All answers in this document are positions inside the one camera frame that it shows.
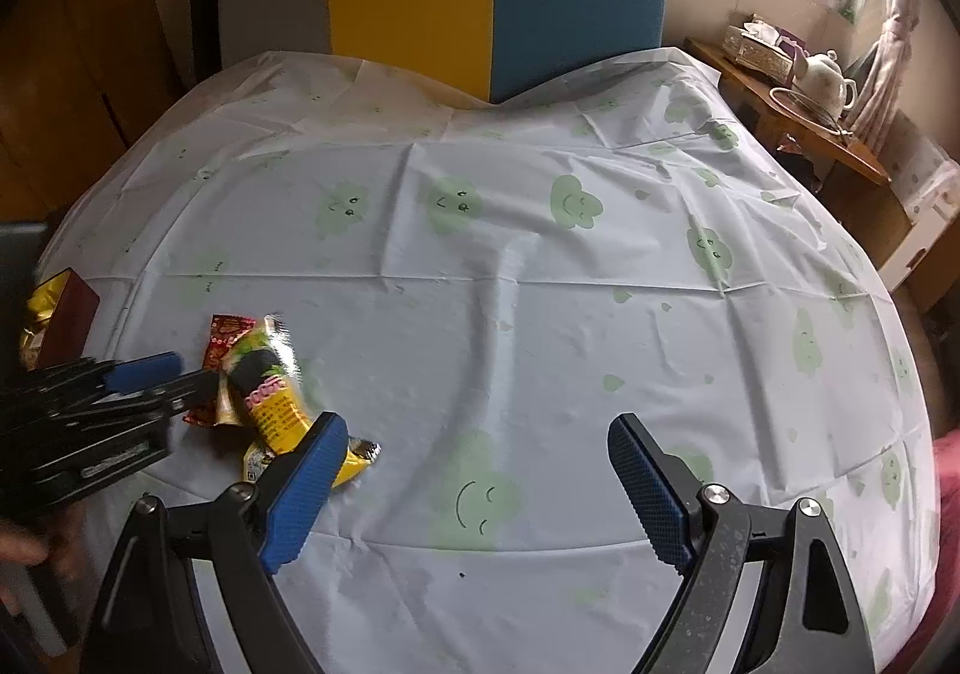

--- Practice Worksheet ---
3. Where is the person's left hand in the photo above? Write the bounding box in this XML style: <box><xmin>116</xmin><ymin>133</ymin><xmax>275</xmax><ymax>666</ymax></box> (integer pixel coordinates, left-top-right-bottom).
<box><xmin>0</xmin><ymin>504</ymin><xmax>85</xmax><ymax>582</ymax></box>

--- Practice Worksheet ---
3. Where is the tissue box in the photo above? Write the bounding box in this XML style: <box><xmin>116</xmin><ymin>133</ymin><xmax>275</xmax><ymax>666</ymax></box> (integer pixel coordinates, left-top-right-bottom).
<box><xmin>721</xmin><ymin>17</ymin><xmax>807</xmax><ymax>86</ymax></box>

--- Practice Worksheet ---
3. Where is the white green-patterned tablecloth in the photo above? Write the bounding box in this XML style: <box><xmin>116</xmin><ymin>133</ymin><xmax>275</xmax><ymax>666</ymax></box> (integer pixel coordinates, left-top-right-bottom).
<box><xmin>41</xmin><ymin>48</ymin><xmax>939</xmax><ymax>672</ymax></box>

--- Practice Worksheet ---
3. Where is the floral curtain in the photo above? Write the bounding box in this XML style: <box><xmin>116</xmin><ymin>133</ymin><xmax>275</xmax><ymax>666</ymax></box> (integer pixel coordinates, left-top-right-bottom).
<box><xmin>838</xmin><ymin>0</ymin><xmax>921</xmax><ymax>151</ymax></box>

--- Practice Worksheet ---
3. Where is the gold and maroon tin box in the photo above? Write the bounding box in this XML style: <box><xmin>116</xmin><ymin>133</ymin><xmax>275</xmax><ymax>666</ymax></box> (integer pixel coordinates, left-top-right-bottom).
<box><xmin>20</xmin><ymin>268</ymin><xmax>99</xmax><ymax>370</ymax></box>

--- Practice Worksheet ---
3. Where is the yellow black snack packet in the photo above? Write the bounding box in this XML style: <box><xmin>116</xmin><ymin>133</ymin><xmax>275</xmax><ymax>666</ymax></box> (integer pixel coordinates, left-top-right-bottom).
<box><xmin>220</xmin><ymin>313</ymin><xmax>383</xmax><ymax>492</ymax></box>

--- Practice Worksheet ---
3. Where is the wooden side table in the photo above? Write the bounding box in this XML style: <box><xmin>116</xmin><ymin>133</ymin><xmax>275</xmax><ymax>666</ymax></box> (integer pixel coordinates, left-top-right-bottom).
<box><xmin>683</xmin><ymin>38</ymin><xmax>958</xmax><ymax>314</ymax></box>

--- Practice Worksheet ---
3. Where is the white teapot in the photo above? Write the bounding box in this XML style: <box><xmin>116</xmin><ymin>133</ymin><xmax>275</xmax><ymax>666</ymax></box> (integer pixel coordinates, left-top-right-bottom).
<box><xmin>793</xmin><ymin>50</ymin><xmax>857</xmax><ymax>119</ymax></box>

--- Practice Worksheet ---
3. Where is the small red candy packet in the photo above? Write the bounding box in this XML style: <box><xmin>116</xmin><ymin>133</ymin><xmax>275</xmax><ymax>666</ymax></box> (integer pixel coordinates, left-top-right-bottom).
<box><xmin>185</xmin><ymin>314</ymin><xmax>257</xmax><ymax>429</ymax></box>

